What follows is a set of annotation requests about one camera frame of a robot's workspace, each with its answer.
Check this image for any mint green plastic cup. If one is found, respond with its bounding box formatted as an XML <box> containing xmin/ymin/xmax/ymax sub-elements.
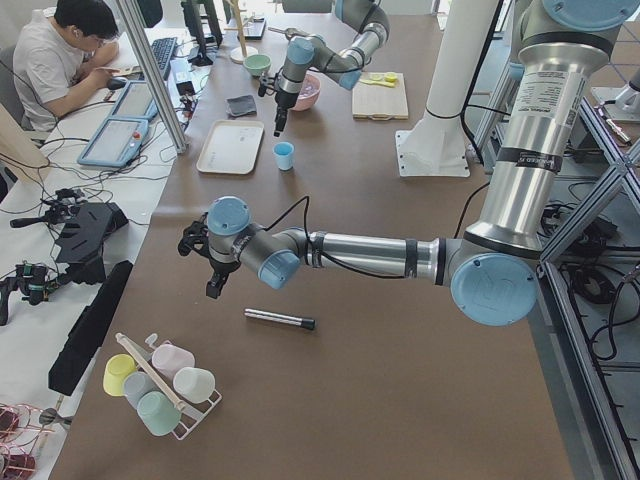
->
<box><xmin>137</xmin><ymin>391</ymin><xmax>181</xmax><ymax>436</ymax></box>

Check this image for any blue teach pendant near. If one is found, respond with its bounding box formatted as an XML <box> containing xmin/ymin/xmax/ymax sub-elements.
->
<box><xmin>77</xmin><ymin>116</ymin><xmax>149</xmax><ymax>168</ymax></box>

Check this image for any yellow plastic knife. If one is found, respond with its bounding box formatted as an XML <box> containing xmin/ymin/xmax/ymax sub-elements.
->
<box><xmin>359</xmin><ymin>78</ymin><xmax>396</xmax><ymax>88</ymax></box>

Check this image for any white plastic cup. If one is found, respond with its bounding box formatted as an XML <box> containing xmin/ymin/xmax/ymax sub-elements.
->
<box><xmin>173</xmin><ymin>367</ymin><xmax>216</xmax><ymax>404</ymax></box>

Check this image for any blue teach pendant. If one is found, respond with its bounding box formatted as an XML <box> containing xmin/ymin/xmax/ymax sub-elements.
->
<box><xmin>77</xmin><ymin>116</ymin><xmax>149</xmax><ymax>168</ymax></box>
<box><xmin>111</xmin><ymin>81</ymin><xmax>158</xmax><ymax>120</ymax></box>

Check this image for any seated man in white shirt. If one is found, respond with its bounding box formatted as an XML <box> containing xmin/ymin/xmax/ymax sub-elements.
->
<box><xmin>13</xmin><ymin>0</ymin><xmax>119</xmax><ymax>132</ymax></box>

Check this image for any pink bowl of ice cubes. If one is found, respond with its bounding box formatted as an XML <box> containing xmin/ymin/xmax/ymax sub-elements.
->
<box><xmin>292</xmin><ymin>73</ymin><xmax>321</xmax><ymax>112</ymax></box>

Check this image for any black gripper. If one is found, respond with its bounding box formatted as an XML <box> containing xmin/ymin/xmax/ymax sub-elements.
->
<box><xmin>177</xmin><ymin>213</ymin><xmax>241</xmax><ymax>299</ymax></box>
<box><xmin>258</xmin><ymin>73</ymin><xmax>295</xmax><ymax>137</ymax></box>

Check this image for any blue teach pendant far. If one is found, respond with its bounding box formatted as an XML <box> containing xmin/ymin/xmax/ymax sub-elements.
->
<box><xmin>111</xmin><ymin>81</ymin><xmax>158</xmax><ymax>120</ymax></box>

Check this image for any black computer mouse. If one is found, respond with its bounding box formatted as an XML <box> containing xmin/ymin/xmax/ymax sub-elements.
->
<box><xmin>106</xmin><ymin>76</ymin><xmax>128</xmax><ymax>91</ymax></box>

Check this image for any black slotted stand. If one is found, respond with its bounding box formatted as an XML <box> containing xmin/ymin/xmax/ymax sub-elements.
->
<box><xmin>55</xmin><ymin>202</ymin><xmax>128</xmax><ymax>285</ymax></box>

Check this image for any wooden cutting board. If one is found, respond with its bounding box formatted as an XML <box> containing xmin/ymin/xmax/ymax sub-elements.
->
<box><xmin>352</xmin><ymin>72</ymin><xmax>409</xmax><ymax>120</ymax></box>

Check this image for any white wire cup rack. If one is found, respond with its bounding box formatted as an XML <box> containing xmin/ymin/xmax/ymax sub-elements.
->
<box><xmin>115</xmin><ymin>333</ymin><xmax>222</xmax><ymax>441</ymax></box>

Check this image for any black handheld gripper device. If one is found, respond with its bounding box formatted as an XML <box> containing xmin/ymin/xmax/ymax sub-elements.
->
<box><xmin>1</xmin><ymin>263</ymin><xmax>60</xmax><ymax>326</ymax></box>

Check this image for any aluminium frame post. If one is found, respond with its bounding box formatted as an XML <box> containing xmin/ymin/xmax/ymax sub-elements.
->
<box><xmin>115</xmin><ymin>0</ymin><xmax>188</xmax><ymax>154</ymax></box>

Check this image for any grey folded cloth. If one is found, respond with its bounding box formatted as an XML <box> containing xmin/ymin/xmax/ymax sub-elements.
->
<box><xmin>226</xmin><ymin>94</ymin><xmax>257</xmax><ymax>118</ymax></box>

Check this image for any mint green bowl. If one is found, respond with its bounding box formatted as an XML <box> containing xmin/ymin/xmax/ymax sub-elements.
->
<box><xmin>243</xmin><ymin>54</ymin><xmax>271</xmax><ymax>77</ymax></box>

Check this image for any black keyboard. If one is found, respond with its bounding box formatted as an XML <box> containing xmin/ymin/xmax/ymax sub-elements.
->
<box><xmin>151</xmin><ymin>37</ymin><xmax>177</xmax><ymax>80</ymax></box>

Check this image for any lemon half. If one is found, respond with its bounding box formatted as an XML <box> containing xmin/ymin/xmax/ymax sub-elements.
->
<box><xmin>384</xmin><ymin>72</ymin><xmax>398</xmax><ymax>83</ymax></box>

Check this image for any grey plastic cup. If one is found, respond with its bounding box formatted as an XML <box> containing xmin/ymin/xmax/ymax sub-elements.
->
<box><xmin>123</xmin><ymin>371</ymin><xmax>156</xmax><ymax>409</ymax></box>

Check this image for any yellow plastic cup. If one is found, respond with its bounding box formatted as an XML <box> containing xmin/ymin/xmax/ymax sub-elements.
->
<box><xmin>103</xmin><ymin>353</ymin><xmax>137</xmax><ymax>397</ymax></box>

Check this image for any cream rabbit serving tray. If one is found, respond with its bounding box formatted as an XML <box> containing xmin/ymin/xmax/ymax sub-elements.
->
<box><xmin>196</xmin><ymin>120</ymin><xmax>264</xmax><ymax>175</ymax></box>

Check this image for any steel ice scoop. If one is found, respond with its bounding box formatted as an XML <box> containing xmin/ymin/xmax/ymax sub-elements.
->
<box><xmin>267</xmin><ymin>26</ymin><xmax>309</xmax><ymax>41</ymax></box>

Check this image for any steel muddler with black tip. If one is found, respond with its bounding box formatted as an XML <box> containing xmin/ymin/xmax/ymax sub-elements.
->
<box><xmin>244</xmin><ymin>308</ymin><xmax>316</xmax><ymax>331</ymax></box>

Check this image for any wooden glass drying stand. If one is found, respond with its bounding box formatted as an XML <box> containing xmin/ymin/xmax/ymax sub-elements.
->
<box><xmin>224</xmin><ymin>0</ymin><xmax>258</xmax><ymax>64</ymax></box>

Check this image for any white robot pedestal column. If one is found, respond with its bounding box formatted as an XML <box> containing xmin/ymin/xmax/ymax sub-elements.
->
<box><xmin>396</xmin><ymin>0</ymin><xmax>501</xmax><ymax>177</ymax></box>

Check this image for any light blue plastic cup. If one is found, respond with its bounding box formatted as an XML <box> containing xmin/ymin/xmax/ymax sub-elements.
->
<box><xmin>273</xmin><ymin>142</ymin><xmax>295</xmax><ymax>171</ymax></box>

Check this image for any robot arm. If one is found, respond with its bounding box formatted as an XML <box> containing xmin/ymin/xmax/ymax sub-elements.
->
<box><xmin>258</xmin><ymin>1</ymin><xmax>390</xmax><ymax>137</ymax></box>
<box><xmin>178</xmin><ymin>1</ymin><xmax>637</xmax><ymax>326</ymax></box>

